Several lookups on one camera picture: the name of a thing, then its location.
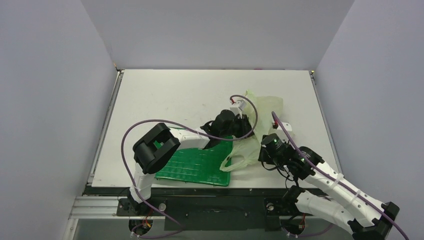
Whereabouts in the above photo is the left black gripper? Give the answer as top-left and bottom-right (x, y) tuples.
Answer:
(220, 114), (257, 140)

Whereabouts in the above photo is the translucent pale green plastic bag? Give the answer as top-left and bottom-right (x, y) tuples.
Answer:
(219, 90), (284, 172)

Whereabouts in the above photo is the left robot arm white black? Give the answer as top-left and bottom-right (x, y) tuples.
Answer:
(122, 109), (258, 215)

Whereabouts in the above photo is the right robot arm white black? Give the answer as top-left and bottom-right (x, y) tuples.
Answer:
(258, 133), (400, 240)

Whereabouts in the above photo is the green plastic tray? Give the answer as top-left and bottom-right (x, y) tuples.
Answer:
(155, 141), (233, 187)

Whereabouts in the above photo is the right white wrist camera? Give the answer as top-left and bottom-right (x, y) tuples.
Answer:
(272, 121), (295, 138)

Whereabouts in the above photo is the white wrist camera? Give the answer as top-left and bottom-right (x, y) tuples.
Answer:
(229, 99), (247, 115)
(272, 121), (295, 138)

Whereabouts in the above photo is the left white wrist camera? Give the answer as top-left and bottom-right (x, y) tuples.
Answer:
(229, 99), (247, 115)

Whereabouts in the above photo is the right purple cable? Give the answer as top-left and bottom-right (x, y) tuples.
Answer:
(271, 111), (410, 240)

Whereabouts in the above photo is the purple cable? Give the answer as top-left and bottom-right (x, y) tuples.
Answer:
(271, 111), (410, 240)
(120, 94), (259, 239)

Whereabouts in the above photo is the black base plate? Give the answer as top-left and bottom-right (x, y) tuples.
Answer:
(82, 187), (332, 232)

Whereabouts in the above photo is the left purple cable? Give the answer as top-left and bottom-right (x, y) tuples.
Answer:
(120, 94), (259, 239)

